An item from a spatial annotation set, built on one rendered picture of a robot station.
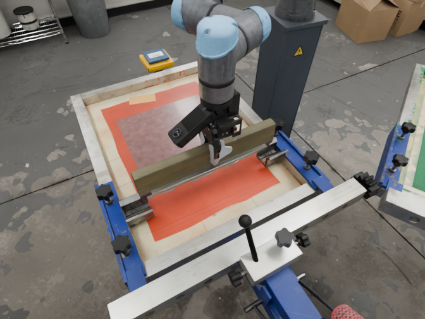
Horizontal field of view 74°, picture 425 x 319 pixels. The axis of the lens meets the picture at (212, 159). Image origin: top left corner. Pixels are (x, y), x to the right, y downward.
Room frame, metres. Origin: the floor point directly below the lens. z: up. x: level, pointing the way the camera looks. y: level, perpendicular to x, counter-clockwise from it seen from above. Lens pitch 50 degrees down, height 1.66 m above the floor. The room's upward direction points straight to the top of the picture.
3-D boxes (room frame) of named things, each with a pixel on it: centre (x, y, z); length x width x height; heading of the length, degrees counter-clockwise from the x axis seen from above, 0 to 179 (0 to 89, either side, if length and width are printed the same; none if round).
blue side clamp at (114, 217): (0.33, 0.24, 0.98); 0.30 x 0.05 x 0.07; 28
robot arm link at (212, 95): (0.50, -0.01, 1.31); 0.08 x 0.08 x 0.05
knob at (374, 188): (0.44, -0.41, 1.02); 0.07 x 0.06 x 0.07; 28
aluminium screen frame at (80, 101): (0.68, 0.11, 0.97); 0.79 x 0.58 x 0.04; 28
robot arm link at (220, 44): (0.50, -0.01, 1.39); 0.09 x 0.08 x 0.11; 143
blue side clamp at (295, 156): (0.59, -0.25, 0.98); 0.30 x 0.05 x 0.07; 28
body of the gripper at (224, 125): (0.50, -0.01, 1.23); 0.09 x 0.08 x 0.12; 118
